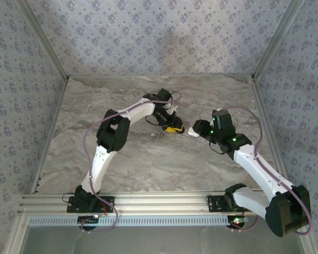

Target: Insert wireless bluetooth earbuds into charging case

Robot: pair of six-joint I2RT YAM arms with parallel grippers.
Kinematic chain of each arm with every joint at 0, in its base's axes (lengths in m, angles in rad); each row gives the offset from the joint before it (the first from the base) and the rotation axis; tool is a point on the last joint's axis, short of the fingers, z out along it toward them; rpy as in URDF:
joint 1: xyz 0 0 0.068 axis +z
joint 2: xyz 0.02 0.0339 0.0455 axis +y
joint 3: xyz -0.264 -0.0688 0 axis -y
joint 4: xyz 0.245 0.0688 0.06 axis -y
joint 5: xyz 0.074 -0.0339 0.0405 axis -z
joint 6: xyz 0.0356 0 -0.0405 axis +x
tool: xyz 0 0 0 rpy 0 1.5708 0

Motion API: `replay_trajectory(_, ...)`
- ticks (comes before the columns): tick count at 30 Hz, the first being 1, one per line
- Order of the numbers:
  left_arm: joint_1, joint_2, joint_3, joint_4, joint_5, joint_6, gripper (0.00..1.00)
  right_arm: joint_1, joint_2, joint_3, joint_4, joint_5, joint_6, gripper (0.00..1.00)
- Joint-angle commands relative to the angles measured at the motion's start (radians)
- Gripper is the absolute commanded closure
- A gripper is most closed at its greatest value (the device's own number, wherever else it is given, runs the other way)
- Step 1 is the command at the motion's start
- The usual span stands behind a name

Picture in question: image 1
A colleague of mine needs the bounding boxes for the thin aluminium edge strip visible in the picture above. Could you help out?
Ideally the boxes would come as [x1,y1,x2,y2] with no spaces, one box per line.
[68,74,253,78]

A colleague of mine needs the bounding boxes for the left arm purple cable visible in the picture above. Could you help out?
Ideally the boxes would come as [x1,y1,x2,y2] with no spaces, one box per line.
[79,91,182,235]

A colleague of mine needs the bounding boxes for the black controller board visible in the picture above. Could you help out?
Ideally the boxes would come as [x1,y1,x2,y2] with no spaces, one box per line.
[226,215,249,230]
[77,215,100,231]

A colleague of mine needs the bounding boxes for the aluminium frame leg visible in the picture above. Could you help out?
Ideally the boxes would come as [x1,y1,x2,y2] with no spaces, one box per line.
[5,214,30,254]
[293,213,318,254]

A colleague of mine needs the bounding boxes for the aluminium frame post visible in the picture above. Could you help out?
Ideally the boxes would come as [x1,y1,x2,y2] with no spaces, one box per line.
[15,0,70,80]
[251,0,306,80]

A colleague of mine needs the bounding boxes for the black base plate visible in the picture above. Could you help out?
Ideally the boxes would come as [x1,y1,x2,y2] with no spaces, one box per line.
[206,195,257,213]
[66,196,115,214]

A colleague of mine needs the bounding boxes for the aluminium mounting rail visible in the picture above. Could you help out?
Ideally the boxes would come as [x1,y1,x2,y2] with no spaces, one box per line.
[18,193,307,215]

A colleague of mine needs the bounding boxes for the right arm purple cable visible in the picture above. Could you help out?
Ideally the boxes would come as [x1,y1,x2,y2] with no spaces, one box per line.
[219,105,314,235]

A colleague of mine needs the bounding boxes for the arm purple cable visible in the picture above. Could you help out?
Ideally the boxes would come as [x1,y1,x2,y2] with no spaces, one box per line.
[219,105,314,235]
[79,91,182,235]

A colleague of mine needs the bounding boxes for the aluminium side rail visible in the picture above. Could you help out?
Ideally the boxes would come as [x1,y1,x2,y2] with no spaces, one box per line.
[250,75,294,193]
[30,76,69,195]

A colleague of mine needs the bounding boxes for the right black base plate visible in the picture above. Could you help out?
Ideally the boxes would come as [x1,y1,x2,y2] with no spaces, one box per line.
[206,195,257,213]

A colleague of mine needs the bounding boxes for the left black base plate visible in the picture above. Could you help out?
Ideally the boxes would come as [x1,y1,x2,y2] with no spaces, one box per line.
[66,196,115,214]

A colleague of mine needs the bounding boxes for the grey slotted cable duct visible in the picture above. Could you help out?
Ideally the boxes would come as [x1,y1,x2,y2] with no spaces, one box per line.
[28,214,251,228]

